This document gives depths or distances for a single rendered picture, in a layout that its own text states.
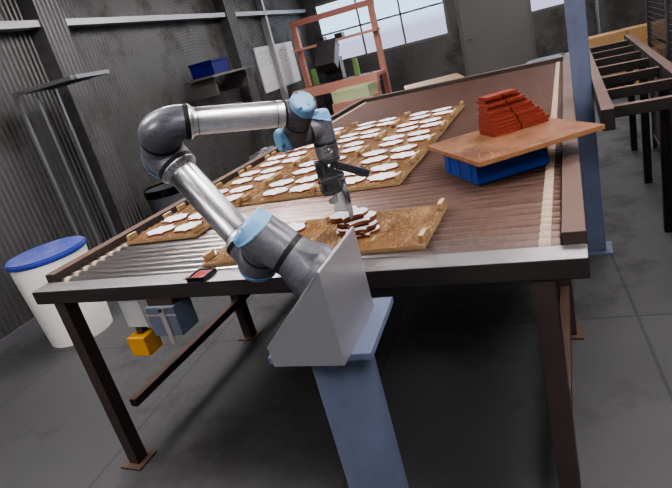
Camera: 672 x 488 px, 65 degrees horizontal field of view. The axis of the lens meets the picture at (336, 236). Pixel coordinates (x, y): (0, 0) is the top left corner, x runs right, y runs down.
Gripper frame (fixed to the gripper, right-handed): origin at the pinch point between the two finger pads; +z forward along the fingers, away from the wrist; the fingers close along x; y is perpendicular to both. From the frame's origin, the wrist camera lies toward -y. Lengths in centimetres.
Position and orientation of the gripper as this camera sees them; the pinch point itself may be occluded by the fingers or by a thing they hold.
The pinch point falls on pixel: (349, 212)
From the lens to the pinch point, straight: 178.6
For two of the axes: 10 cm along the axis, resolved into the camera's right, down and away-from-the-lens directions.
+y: -9.5, 2.9, -1.0
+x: 1.8, 2.9, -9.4
